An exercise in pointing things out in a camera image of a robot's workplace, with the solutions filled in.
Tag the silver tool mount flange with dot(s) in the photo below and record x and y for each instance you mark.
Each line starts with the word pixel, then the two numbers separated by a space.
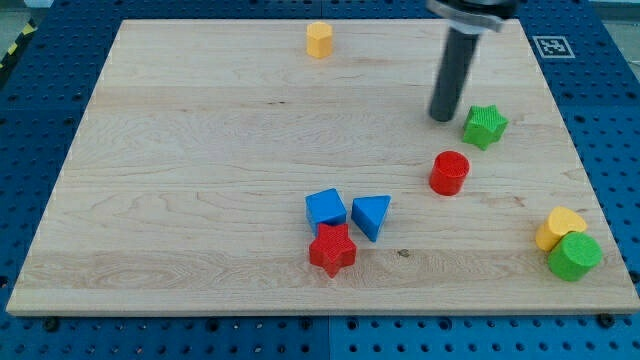
pixel 474 16

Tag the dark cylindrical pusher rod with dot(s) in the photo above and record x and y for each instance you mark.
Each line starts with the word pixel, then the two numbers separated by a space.
pixel 454 67

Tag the green star block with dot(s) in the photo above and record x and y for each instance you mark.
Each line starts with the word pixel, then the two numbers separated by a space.
pixel 484 126

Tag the yellow hexagon block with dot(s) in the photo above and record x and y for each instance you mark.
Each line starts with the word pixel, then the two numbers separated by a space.
pixel 319 39

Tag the red star block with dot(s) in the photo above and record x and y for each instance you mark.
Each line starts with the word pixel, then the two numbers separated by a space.
pixel 332 249

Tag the white fiducial marker tag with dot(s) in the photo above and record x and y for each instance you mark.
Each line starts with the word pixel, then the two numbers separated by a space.
pixel 553 47

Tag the red cylinder block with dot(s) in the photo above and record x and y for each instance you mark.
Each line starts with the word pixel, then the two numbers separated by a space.
pixel 449 171

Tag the blue triangle block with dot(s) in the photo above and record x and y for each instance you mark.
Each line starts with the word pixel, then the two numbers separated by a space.
pixel 369 214

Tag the yellow heart block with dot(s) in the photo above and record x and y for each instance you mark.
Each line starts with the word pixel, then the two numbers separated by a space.
pixel 558 223

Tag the blue cube block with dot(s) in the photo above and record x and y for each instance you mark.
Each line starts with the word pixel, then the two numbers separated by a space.
pixel 325 207

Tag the green cylinder block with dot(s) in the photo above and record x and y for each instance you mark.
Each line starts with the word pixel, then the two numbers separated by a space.
pixel 574 256

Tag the wooden board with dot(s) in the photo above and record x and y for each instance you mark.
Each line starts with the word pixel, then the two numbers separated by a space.
pixel 183 193

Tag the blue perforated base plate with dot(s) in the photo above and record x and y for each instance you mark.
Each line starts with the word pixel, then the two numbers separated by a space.
pixel 47 92

